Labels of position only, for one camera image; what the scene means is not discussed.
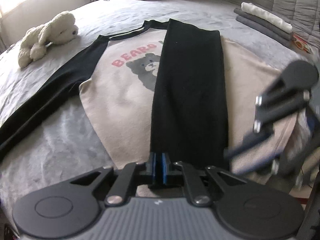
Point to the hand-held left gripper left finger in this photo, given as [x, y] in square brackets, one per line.
[153, 165]

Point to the grey sheeted bed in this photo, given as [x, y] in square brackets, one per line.
[50, 130]

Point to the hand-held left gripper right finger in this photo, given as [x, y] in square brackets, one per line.
[163, 166]

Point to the beige black-sleeved bear shirt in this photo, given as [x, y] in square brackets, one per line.
[120, 85]

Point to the small colourful box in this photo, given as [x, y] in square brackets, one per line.
[301, 43]

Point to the white plush dog toy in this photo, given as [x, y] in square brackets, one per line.
[55, 30]

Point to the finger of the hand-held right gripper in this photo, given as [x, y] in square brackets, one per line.
[282, 105]
[250, 141]

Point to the white folded cloth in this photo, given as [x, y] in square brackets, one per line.
[265, 16]

